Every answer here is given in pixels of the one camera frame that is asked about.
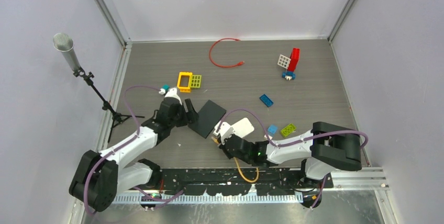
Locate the black network switch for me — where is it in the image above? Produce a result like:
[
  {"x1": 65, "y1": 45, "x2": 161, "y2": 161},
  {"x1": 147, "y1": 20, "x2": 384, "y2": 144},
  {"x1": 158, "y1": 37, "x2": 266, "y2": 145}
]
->
[{"x1": 188, "y1": 100, "x2": 227, "y2": 139}]

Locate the yellow ethernet cable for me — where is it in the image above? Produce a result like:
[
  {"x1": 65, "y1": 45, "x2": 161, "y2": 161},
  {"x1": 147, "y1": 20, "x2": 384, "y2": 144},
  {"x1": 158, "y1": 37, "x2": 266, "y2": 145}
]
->
[{"x1": 212, "y1": 136, "x2": 260, "y2": 184}]

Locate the white square switch box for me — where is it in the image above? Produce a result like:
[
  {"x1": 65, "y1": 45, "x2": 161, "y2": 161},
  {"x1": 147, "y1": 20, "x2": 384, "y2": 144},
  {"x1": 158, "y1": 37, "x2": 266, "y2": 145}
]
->
[{"x1": 232, "y1": 117, "x2": 254, "y2": 138}]

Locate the red ethernet cable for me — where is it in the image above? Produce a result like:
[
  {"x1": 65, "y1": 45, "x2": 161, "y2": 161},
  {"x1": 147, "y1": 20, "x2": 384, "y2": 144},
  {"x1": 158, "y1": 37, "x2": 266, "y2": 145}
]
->
[{"x1": 208, "y1": 37, "x2": 245, "y2": 69}]

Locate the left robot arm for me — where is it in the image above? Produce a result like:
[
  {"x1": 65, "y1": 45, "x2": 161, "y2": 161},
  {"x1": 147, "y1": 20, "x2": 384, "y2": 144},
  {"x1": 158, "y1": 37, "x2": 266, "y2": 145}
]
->
[{"x1": 69, "y1": 96, "x2": 198, "y2": 212}]

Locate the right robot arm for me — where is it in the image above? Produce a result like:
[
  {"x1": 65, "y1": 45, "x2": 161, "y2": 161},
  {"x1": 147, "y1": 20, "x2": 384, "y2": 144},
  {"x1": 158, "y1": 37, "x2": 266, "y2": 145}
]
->
[{"x1": 217, "y1": 121, "x2": 368, "y2": 188}]

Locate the lime green lattice piece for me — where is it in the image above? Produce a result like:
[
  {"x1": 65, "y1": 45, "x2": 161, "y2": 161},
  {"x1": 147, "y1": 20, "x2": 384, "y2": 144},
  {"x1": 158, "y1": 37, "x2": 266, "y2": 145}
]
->
[{"x1": 190, "y1": 75, "x2": 202, "y2": 88}]

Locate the light blue white brick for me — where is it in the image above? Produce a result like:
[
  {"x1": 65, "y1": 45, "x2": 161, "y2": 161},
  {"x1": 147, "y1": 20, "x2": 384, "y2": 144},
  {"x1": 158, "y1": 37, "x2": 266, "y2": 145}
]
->
[{"x1": 267, "y1": 125, "x2": 278, "y2": 136}]

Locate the black microphone stand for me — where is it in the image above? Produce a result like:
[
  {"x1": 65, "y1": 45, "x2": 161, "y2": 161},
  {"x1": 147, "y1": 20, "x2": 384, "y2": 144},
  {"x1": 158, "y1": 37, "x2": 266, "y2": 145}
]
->
[{"x1": 73, "y1": 68, "x2": 131, "y2": 143}]

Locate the blue flat toy brick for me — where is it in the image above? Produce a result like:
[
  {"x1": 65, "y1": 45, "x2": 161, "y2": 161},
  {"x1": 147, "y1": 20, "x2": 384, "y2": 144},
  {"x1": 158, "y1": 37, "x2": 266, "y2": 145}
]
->
[{"x1": 259, "y1": 94, "x2": 274, "y2": 107}]

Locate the lime green flat brick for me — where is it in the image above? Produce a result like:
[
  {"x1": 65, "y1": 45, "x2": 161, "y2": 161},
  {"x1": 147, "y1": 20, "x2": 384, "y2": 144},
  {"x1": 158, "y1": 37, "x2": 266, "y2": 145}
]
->
[{"x1": 280, "y1": 124, "x2": 296, "y2": 138}]

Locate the blue toy brick base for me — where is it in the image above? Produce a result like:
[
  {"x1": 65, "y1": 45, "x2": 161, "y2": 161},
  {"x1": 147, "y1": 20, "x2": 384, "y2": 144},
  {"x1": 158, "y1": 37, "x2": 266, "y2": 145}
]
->
[{"x1": 282, "y1": 71, "x2": 296, "y2": 81}]

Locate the white toy lattice piece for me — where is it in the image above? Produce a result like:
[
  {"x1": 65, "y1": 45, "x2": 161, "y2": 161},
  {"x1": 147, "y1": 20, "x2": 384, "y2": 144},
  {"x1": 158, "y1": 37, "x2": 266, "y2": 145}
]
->
[{"x1": 277, "y1": 54, "x2": 291, "y2": 70}]

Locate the red toy brick tower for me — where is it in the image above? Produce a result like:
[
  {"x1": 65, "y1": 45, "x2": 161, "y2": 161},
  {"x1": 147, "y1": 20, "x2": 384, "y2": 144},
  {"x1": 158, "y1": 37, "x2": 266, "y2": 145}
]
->
[{"x1": 287, "y1": 48, "x2": 300, "y2": 72}]

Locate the silver microphone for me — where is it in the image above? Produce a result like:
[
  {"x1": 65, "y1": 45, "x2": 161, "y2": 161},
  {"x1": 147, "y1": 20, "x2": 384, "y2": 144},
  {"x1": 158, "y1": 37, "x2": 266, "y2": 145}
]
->
[{"x1": 53, "y1": 32, "x2": 81, "y2": 72}]

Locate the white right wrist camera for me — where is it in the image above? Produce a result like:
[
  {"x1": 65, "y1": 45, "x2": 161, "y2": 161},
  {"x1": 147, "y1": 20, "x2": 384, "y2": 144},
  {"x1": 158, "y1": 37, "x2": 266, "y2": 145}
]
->
[{"x1": 212, "y1": 121, "x2": 236, "y2": 145}]

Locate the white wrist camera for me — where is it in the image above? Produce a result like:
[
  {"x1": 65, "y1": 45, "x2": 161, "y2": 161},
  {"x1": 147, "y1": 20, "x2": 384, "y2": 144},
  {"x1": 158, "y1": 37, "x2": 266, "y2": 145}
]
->
[
  {"x1": 159, "y1": 87, "x2": 183, "y2": 105},
  {"x1": 212, "y1": 121, "x2": 236, "y2": 145}
]

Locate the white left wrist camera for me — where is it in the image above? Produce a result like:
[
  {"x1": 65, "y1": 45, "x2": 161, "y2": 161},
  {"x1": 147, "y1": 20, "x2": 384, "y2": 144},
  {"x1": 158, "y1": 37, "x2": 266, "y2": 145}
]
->
[{"x1": 159, "y1": 87, "x2": 183, "y2": 105}]

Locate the yellow toy window frame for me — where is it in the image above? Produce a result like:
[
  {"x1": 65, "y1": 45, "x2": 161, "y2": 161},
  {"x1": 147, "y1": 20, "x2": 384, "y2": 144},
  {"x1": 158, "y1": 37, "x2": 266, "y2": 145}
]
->
[{"x1": 177, "y1": 72, "x2": 193, "y2": 93}]

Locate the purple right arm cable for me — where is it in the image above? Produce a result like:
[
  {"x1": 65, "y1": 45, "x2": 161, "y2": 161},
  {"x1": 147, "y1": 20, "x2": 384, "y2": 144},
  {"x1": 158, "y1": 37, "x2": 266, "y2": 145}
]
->
[{"x1": 215, "y1": 108, "x2": 369, "y2": 209}]

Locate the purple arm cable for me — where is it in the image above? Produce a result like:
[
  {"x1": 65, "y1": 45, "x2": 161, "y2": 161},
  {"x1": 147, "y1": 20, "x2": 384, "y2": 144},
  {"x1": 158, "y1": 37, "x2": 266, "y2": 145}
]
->
[
  {"x1": 215, "y1": 108, "x2": 369, "y2": 209},
  {"x1": 82, "y1": 85, "x2": 184, "y2": 216}
]

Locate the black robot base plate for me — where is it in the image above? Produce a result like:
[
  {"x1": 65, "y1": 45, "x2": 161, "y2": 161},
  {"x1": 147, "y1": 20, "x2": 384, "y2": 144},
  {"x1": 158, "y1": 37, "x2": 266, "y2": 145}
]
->
[{"x1": 138, "y1": 168, "x2": 334, "y2": 196}]

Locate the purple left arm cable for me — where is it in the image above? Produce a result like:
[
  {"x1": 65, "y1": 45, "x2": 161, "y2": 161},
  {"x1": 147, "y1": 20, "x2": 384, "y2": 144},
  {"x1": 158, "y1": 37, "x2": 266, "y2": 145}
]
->
[{"x1": 82, "y1": 85, "x2": 184, "y2": 216}]

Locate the white perforated cable tray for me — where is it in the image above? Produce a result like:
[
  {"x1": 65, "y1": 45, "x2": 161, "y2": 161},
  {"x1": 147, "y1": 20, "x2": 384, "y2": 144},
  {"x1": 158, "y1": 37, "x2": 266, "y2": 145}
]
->
[{"x1": 113, "y1": 193, "x2": 303, "y2": 204}]

